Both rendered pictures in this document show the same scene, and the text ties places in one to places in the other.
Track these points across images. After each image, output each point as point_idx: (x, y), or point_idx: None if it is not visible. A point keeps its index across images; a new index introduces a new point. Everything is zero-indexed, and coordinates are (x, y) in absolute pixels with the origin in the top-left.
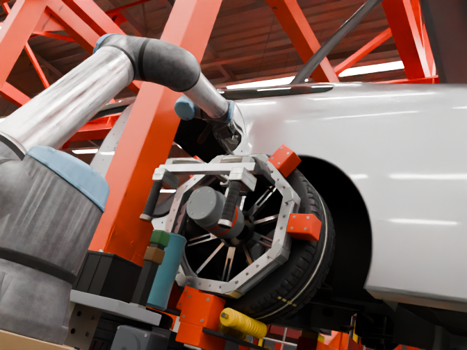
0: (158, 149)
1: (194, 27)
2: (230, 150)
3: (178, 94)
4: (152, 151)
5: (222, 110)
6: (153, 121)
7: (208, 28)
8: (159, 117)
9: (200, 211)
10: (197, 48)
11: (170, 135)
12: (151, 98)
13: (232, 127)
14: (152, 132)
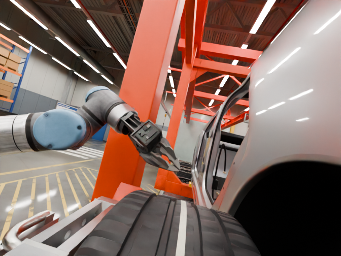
0: (118, 171)
1: (144, 28)
2: (164, 165)
3: (135, 105)
4: (111, 176)
5: (1, 145)
6: (106, 145)
7: (167, 17)
8: (114, 138)
9: None
10: (154, 46)
11: (133, 151)
12: None
13: (149, 132)
14: (107, 156)
